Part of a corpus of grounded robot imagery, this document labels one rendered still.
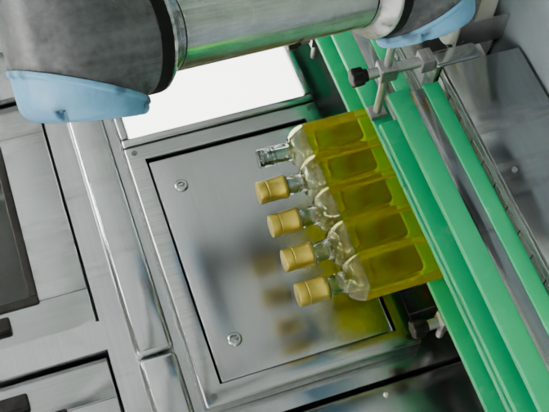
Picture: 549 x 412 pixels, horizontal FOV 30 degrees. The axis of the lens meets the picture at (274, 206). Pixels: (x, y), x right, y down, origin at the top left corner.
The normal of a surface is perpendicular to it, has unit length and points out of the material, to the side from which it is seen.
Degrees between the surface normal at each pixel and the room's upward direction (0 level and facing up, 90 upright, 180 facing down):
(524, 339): 90
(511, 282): 90
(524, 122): 90
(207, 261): 91
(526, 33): 0
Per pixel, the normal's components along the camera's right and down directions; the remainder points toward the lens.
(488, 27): 0.33, 0.83
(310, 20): 0.59, 0.52
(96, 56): 0.48, 0.10
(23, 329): 0.05, -0.50
